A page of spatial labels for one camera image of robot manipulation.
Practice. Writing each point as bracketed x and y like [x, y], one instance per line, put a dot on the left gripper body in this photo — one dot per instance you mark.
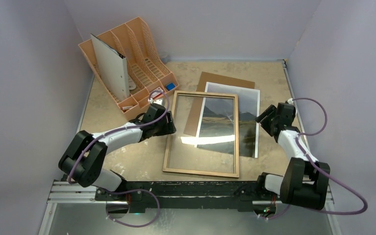
[164, 127]

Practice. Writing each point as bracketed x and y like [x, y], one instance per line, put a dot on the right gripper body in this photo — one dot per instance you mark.
[266, 120]

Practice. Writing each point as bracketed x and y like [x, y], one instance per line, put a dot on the wooden picture frame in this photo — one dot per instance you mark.
[181, 156]

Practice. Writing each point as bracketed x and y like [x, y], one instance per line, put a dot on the landscape photo print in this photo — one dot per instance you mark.
[215, 130]

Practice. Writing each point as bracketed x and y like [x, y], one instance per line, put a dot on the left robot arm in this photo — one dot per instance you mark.
[84, 157]

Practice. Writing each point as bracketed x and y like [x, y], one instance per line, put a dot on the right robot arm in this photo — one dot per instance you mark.
[302, 184]

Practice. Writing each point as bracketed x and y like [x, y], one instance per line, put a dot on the red white small box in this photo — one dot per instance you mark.
[156, 92]

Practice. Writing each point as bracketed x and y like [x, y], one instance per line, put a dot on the blue small box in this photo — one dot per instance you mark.
[170, 86]

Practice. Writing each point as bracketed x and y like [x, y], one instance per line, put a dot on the orange file organizer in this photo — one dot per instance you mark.
[134, 40]

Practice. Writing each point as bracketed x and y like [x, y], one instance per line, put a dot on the white binder folder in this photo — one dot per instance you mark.
[113, 68]

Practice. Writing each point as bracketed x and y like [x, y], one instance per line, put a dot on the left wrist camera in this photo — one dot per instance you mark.
[159, 101]

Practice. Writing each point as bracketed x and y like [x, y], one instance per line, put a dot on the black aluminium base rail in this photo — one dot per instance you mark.
[242, 196]

